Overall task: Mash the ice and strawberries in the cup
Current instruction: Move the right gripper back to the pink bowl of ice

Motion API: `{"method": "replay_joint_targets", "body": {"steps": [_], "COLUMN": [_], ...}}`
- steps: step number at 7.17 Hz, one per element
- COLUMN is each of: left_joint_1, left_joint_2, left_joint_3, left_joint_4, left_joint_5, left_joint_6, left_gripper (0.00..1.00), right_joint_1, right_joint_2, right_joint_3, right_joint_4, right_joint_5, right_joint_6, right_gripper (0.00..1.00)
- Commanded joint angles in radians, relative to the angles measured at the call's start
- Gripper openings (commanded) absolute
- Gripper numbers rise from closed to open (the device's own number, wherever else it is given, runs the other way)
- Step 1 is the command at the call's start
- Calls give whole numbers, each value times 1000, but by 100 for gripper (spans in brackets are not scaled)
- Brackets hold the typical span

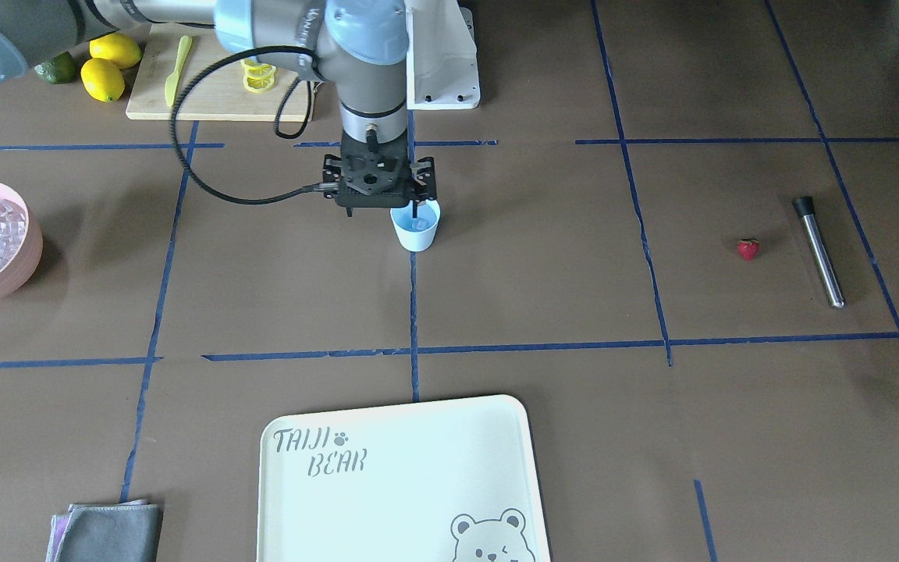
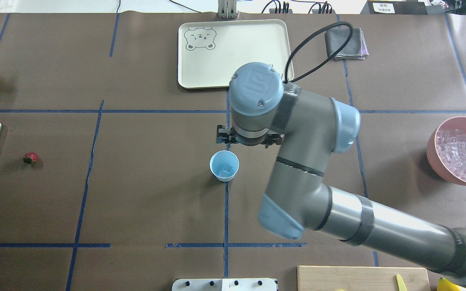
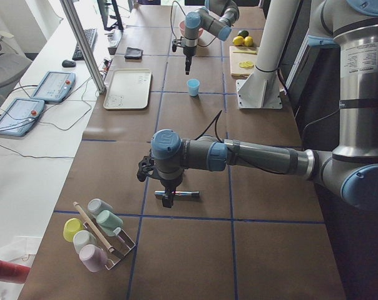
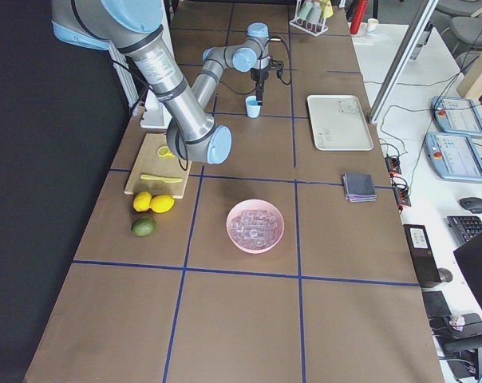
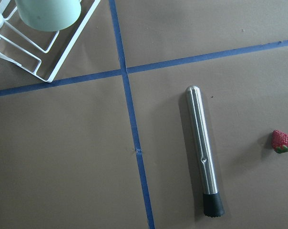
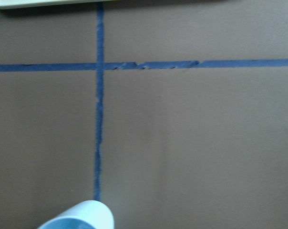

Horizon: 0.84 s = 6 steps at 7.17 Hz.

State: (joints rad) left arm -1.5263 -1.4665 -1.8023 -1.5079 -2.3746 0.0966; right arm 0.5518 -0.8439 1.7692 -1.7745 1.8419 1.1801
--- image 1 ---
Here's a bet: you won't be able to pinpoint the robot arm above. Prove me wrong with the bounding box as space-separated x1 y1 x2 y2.
0 1 438 212

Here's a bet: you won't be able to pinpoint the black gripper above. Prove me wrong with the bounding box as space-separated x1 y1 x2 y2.
321 137 438 221

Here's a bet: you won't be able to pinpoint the light blue plastic cup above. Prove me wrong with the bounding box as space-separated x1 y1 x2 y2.
389 200 442 252

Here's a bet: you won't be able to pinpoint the whole lemon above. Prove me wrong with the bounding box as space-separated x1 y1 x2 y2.
80 58 126 103
89 32 143 69

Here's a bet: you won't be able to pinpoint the steel muddler black tip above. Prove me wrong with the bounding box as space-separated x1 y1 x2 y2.
792 196 846 309

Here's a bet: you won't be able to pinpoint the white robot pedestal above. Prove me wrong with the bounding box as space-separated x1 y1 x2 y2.
404 1 481 111

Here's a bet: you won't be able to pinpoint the grey folded cloth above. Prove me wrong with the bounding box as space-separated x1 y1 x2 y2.
45 499 163 561

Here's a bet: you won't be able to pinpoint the wooden cutting board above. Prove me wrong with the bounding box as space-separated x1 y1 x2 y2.
126 23 297 122

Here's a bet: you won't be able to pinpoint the lemon slices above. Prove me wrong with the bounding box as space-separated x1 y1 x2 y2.
240 58 277 94

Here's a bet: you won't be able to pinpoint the yellow plastic knife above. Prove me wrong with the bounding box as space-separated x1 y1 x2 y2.
163 35 193 108

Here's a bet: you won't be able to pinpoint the green avocado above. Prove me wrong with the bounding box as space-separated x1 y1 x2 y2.
34 51 80 85

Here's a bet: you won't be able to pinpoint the cream bear serving tray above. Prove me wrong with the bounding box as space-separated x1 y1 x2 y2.
254 394 552 561

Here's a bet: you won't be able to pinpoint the red strawberry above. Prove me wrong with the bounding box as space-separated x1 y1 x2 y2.
736 238 761 261

